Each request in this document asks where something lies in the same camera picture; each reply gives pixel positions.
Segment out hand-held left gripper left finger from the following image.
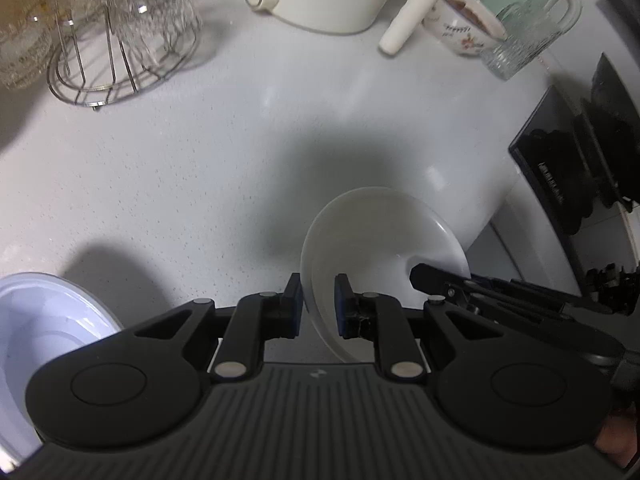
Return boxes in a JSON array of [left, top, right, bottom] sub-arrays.
[[135, 273, 304, 379]]

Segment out glass jar with red lid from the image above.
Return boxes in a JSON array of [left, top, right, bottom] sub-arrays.
[[0, 0, 57, 92]]

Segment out person's right hand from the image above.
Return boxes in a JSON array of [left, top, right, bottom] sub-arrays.
[[594, 404, 640, 472]]

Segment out translucent plastic bowl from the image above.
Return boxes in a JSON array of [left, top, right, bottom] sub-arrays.
[[0, 272, 124, 467]]

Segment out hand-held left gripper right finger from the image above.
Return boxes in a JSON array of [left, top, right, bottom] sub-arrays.
[[334, 273, 502, 379]]

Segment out floral ceramic cup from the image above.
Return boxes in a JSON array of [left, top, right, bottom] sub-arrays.
[[421, 0, 507, 57]]

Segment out black gas stove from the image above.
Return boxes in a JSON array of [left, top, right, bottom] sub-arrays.
[[508, 52, 640, 317]]

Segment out frosted white bowl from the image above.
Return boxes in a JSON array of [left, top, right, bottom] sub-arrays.
[[299, 186, 472, 364]]

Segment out clear glass mug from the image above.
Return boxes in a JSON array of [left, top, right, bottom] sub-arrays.
[[472, 0, 584, 81]]

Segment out clear drinking glass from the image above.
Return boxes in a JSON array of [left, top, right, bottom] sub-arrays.
[[117, 0, 202, 61], [55, 0, 132, 58]]

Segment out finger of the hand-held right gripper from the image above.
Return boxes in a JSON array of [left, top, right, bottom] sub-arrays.
[[409, 263, 617, 322]]

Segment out metal wire cup rack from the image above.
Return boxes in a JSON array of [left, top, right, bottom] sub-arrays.
[[46, 0, 202, 109]]

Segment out white plastic handle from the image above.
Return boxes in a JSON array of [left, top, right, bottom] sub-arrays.
[[378, 0, 447, 56]]

